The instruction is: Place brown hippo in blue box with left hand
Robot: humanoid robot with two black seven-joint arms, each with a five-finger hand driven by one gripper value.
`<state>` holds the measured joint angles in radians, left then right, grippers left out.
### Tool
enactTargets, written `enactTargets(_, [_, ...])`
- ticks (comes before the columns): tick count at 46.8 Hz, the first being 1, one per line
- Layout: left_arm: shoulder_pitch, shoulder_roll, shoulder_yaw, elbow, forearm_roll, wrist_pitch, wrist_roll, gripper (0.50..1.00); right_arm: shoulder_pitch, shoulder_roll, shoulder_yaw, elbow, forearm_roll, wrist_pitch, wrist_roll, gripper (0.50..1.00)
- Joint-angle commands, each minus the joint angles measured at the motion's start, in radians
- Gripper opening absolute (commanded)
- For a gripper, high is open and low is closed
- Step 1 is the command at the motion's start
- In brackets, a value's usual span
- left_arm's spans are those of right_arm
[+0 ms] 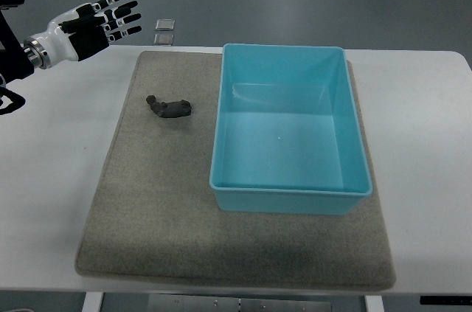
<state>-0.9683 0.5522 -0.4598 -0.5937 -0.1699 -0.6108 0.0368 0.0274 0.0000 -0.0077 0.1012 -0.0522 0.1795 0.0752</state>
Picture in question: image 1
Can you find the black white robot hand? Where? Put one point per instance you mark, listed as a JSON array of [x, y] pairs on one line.
[[88, 29]]

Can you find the brown hippo toy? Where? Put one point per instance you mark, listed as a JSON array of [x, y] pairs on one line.
[[173, 109]]

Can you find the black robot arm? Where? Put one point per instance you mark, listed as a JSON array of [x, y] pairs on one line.
[[17, 62]]

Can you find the blue plastic box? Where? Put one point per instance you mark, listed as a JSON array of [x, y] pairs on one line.
[[288, 135]]

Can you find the lower floor outlet plate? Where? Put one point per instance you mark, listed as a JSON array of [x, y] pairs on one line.
[[163, 39]]

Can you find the floor outlet plate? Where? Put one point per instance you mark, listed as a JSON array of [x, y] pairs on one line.
[[165, 24], [163, 39]]

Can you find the upper floor outlet plate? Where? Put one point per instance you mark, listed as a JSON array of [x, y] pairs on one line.
[[165, 24]]

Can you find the beige felt mat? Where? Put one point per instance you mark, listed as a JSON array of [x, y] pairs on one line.
[[154, 216]]

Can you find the grey metal crossbar plate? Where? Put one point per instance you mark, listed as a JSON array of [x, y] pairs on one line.
[[169, 302]]

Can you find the black table control panel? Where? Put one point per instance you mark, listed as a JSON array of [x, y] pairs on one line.
[[446, 300]]

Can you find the white table leg frame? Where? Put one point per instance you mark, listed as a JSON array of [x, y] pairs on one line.
[[92, 302]]

